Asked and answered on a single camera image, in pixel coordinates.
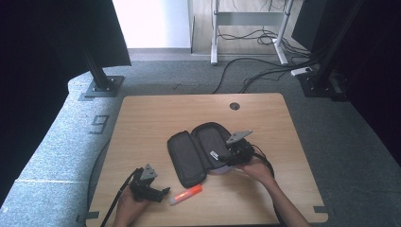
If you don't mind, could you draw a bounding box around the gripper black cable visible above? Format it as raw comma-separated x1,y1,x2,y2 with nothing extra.
99,166,143,227
250,144,286,227

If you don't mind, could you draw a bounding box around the black floor cable bundle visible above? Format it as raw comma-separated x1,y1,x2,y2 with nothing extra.
238,64,316,95

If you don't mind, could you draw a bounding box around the orange highlighter pen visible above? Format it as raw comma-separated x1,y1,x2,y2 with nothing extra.
168,183,203,207

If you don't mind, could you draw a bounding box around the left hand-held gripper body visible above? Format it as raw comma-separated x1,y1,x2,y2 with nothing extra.
129,163,159,203

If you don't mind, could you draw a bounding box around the black flat panel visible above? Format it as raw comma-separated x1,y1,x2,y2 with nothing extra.
290,0,330,54

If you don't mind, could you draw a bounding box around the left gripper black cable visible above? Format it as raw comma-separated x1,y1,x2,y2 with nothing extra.
99,166,143,227

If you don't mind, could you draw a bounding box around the white power strip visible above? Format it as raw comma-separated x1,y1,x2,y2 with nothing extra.
289,66,314,77

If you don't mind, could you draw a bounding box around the person's right hand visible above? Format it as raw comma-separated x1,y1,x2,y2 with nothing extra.
236,156,274,187

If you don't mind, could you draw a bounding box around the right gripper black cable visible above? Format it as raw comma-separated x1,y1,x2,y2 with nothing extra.
250,144,286,227

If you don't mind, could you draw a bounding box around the person's left hand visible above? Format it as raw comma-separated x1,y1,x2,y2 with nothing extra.
111,184,151,227

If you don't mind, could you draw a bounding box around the tangle of cables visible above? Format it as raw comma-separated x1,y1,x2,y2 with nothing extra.
217,27,313,60

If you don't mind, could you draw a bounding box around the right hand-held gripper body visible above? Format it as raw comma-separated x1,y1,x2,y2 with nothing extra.
225,130,255,167

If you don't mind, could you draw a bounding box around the white desk frame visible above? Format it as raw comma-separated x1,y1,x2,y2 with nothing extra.
210,0,296,66

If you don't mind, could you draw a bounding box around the long black floor cable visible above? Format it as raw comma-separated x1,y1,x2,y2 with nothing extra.
212,57,296,95

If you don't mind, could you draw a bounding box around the black zip pencil case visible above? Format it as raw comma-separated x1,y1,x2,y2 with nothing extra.
166,121,237,189

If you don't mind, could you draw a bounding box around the black curtain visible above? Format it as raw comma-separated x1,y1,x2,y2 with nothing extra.
0,0,132,207
327,0,401,169

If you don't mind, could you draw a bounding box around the black metal stand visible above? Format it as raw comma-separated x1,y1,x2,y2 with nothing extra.
79,46,126,98
296,0,367,102

